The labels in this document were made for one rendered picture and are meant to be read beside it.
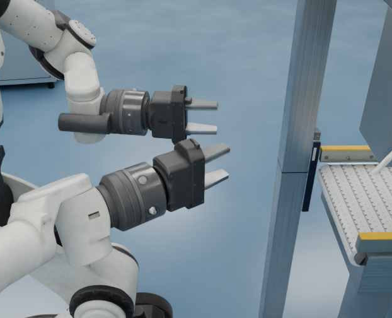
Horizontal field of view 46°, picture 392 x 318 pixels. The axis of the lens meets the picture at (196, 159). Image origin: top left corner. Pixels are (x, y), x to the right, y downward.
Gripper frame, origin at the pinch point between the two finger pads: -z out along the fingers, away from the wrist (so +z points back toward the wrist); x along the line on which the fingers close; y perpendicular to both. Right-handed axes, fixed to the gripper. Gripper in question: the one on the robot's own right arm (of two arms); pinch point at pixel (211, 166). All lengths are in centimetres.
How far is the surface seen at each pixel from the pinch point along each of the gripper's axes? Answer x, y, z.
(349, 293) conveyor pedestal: 53, 6, -40
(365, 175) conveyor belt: 15.2, 3.3, -38.2
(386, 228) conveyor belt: 15.2, 16.7, -28.4
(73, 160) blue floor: 99, -156, -19
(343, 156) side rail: 13.1, -2.3, -37.1
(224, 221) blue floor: 98, -73, -60
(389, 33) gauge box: -22.7, 13.4, -19.4
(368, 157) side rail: 13.5, 0.6, -41.9
